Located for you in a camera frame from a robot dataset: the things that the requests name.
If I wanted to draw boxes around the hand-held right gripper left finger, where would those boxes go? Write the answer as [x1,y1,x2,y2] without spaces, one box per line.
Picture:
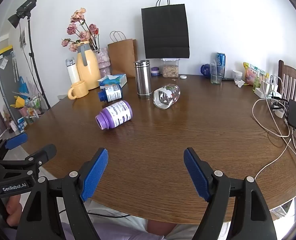
[18,147,109,240]

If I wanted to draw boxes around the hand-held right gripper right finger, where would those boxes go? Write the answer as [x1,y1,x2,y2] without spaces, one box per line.
[183,147,278,240]

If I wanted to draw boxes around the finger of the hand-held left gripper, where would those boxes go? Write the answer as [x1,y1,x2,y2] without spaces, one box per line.
[0,132,29,166]
[0,144,57,180]

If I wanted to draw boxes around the clear printed glass cup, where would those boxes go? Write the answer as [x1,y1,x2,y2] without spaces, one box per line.
[153,84,181,110]

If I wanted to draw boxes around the person's left hand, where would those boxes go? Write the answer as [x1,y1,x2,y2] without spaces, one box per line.
[0,194,24,229]

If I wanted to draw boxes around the cluttered low shelf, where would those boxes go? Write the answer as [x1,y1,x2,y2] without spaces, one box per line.
[9,91,46,133]

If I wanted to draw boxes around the blue hanging bag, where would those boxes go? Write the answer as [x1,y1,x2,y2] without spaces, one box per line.
[18,76,30,100]

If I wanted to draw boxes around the dark grey refrigerator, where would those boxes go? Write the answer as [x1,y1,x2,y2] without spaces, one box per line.
[0,52,22,135]

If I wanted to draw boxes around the person's legs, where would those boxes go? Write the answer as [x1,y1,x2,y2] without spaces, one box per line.
[59,200,214,240]

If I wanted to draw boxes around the purple pill bottle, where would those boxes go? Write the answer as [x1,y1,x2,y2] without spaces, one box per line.
[95,100,133,131]

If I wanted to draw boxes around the yellow mug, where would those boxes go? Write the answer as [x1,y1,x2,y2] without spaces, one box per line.
[68,80,89,99]

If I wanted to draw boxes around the blue pill bottle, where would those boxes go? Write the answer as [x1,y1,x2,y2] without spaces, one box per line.
[98,84,123,103]

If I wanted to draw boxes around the white thermos bottle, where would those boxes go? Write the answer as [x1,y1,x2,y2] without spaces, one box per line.
[65,58,80,85]

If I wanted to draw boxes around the yellow box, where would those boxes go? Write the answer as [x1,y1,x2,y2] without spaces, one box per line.
[0,44,14,55]

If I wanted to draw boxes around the yellow thermos jug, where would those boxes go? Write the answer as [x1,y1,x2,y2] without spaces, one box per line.
[76,41,102,90]

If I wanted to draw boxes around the blue tissue box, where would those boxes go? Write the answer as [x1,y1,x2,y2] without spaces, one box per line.
[97,74,128,89]

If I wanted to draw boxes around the clear drinking glass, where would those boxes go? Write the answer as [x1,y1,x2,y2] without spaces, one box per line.
[210,63,224,85]

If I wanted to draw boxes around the white power strip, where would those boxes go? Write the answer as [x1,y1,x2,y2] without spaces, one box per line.
[254,87,286,118]

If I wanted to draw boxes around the stainless steel tumbler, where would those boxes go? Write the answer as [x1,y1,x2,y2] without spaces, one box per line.
[134,60,152,99]

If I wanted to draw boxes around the clear cereal container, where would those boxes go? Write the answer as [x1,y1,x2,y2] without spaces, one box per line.
[161,58,180,78]

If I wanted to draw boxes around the pink glass vase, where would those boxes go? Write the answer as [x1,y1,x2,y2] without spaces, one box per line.
[93,47,111,78]

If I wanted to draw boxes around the colourful snack bag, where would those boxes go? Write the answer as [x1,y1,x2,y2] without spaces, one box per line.
[243,62,269,87]

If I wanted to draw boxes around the black power bank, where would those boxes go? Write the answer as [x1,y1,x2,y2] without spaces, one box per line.
[286,99,296,130]

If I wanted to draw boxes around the white charger plugs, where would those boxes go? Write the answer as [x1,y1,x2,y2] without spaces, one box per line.
[261,76,279,93]

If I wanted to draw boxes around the blue drink can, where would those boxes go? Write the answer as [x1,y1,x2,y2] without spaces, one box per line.
[216,53,226,78]

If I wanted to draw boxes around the brown paper bag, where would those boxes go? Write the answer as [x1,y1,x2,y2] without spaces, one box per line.
[107,31,138,78]

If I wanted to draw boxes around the dried pink roses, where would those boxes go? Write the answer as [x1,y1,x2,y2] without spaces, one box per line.
[61,7,100,53]

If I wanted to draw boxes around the black studio light on stand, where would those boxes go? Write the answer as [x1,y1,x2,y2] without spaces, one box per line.
[8,0,51,110]

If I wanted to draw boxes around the wooden chair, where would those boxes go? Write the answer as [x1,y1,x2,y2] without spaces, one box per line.
[278,60,296,105]

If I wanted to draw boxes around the black paper bag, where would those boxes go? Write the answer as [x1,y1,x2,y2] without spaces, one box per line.
[141,0,190,59]

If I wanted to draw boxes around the thin black cable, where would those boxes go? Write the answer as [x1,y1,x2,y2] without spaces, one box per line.
[58,209,130,218]

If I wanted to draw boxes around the white charging cable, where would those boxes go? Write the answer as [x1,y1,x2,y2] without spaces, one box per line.
[252,76,294,138]
[253,130,296,181]

